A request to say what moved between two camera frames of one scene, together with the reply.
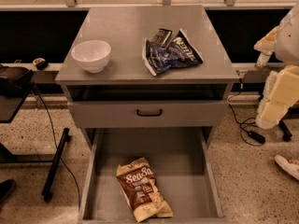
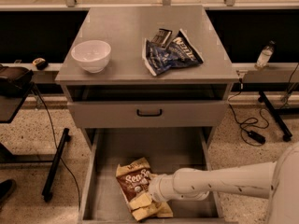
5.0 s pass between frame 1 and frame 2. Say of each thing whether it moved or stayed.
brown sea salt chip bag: stayed
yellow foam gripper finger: moved
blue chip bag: stayed
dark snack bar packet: stayed
